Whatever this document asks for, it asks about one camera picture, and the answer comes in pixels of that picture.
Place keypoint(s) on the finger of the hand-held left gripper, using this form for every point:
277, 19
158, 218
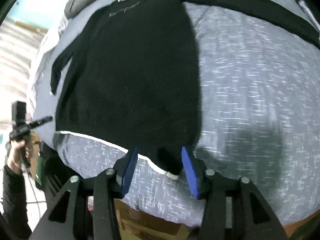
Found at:
40, 122

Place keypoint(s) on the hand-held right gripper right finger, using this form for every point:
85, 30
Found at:
191, 172

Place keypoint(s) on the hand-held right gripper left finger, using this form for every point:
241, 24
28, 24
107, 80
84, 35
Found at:
130, 170

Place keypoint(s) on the black sweater with white trim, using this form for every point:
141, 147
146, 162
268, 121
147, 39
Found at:
125, 80

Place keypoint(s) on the person's left hand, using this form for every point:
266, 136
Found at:
15, 157

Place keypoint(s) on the dark green crate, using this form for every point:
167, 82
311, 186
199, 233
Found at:
46, 170

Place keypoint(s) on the brown cardboard box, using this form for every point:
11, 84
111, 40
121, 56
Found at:
150, 220

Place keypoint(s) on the beige striped curtain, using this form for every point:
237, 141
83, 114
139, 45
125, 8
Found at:
15, 62

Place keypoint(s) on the light grey blanket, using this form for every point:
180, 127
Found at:
47, 42

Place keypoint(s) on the wooden strip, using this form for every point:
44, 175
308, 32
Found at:
30, 26

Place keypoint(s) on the bed with blue sheet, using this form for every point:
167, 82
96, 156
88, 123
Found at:
250, 92

